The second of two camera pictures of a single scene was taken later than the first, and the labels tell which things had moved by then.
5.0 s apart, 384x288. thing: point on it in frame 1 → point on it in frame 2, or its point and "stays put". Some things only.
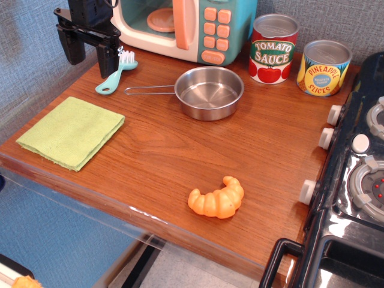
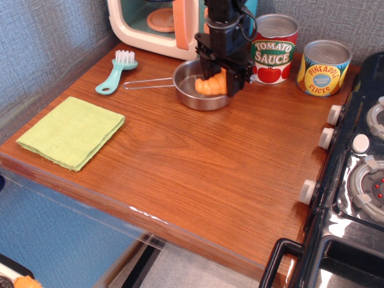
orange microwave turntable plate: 162,20 stays put
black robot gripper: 89,22 → 231,27
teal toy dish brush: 126,62 stays put
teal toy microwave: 216,32 stays put
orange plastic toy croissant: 222,203 → 215,85
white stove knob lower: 307,191 stays put
